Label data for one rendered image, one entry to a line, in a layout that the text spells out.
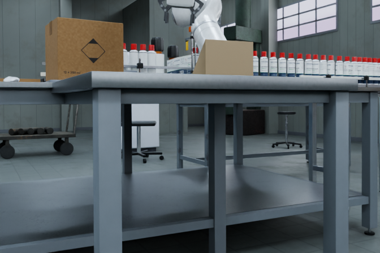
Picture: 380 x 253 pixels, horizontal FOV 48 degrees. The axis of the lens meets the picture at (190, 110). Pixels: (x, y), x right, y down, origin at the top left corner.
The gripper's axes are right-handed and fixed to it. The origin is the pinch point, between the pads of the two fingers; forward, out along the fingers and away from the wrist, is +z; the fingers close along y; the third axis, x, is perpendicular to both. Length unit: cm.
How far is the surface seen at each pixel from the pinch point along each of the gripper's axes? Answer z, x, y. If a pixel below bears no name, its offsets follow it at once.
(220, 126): 43, -34, -18
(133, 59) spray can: 18, -76, 36
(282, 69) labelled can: 17, -132, -52
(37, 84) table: 28, 9, 49
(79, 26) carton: 4, -24, 47
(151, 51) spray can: 13, -83, 28
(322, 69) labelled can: 15, -153, -81
